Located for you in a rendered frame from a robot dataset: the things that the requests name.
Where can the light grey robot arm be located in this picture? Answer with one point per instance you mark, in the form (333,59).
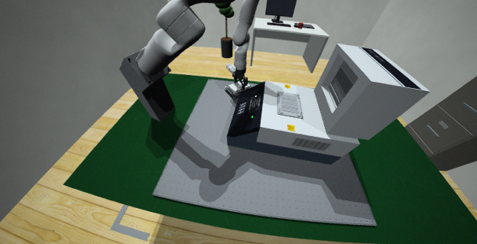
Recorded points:
(179,21)

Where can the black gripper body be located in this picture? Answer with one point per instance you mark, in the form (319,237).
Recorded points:
(242,73)

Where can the white benchtop thermal cycler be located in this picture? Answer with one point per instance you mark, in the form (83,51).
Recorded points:
(300,122)

